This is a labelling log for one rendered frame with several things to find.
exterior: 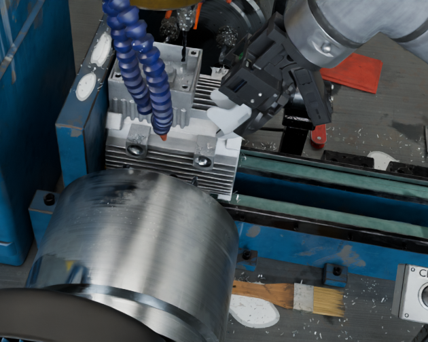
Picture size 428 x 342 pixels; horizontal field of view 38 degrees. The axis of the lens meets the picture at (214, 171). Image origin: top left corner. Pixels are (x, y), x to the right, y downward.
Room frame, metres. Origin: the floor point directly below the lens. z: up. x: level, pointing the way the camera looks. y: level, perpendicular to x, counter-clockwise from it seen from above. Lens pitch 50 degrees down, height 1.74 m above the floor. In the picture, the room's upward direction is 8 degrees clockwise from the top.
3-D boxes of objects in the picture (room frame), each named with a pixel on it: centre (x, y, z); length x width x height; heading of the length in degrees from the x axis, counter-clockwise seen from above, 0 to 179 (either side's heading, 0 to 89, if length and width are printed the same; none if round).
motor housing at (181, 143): (0.69, 0.06, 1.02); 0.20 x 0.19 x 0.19; 88
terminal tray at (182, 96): (0.69, 0.10, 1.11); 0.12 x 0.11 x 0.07; 88
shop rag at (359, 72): (1.17, -0.28, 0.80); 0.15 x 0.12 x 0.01; 78
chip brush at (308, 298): (0.54, -0.15, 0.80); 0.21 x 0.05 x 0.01; 89
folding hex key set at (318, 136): (0.94, -0.21, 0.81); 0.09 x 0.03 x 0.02; 2
